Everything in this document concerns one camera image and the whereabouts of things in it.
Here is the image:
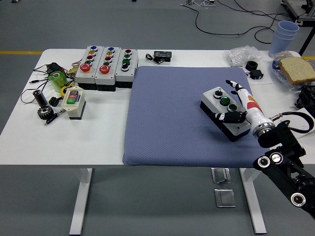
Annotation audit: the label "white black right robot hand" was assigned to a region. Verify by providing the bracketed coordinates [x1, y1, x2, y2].
[213, 79, 271, 131]

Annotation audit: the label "grey four-button control box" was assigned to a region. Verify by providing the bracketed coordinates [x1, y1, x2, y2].
[199, 87, 252, 143]
[114, 48, 139, 89]

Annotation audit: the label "grey five-button emergency-stop box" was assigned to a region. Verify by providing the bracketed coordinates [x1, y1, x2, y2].
[94, 46, 122, 92]
[74, 45, 104, 90]

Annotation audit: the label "white paper sheet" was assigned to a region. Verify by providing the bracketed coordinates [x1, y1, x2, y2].
[231, 65, 273, 86]

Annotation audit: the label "small black block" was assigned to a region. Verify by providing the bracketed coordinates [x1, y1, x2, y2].
[246, 69, 264, 80]

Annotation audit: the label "blue plate in plastic wrap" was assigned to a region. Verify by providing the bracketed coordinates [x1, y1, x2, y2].
[271, 51, 315, 91]

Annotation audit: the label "clear plastic bag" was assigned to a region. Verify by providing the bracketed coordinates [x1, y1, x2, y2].
[223, 46, 261, 67]

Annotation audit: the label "black device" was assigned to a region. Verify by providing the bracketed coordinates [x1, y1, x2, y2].
[294, 85, 315, 113]

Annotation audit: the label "slice of bread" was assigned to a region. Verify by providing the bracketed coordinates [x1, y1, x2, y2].
[279, 57, 315, 86]

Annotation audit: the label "stack of blue cups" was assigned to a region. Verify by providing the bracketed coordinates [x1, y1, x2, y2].
[268, 20, 300, 59]

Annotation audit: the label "metal floor socket plate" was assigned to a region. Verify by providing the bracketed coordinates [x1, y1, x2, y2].
[214, 188, 236, 208]
[211, 168, 232, 184]

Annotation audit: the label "blue-grey quilted mat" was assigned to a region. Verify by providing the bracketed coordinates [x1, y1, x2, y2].
[122, 65, 261, 169]

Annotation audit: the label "white table leg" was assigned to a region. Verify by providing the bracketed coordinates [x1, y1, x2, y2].
[239, 168, 267, 234]
[68, 168, 94, 236]

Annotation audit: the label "black digital meter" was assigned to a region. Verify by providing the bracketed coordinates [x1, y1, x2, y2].
[153, 50, 173, 62]

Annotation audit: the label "yellow tape roll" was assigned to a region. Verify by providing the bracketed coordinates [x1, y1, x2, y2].
[60, 83, 75, 96]

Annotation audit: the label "green tape roll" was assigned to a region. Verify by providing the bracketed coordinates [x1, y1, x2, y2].
[48, 70, 68, 93]

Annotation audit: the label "black pen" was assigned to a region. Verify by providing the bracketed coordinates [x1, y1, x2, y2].
[43, 109, 66, 126]

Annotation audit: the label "black power adapter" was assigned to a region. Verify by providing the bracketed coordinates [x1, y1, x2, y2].
[46, 62, 65, 74]

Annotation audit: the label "large black gear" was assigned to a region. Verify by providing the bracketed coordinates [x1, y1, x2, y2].
[36, 106, 55, 120]

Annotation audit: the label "black metal cylinder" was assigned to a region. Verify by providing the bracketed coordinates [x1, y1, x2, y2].
[32, 89, 48, 107]

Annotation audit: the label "black floor cable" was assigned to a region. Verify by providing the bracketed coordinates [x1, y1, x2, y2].
[181, 0, 300, 45]

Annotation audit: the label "metal frame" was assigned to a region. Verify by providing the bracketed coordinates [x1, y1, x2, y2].
[280, 0, 315, 56]

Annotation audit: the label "white floor cables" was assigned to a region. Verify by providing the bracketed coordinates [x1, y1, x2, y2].
[180, 0, 217, 9]

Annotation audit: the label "black coiled meter cable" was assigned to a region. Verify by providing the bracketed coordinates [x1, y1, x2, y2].
[144, 53, 160, 66]

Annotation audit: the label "small white red-green switch box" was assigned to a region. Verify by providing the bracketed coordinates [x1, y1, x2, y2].
[61, 86, 87, 120]

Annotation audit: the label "thin black wires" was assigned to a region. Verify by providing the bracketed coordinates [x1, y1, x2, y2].
[20, 64, 77, 104]

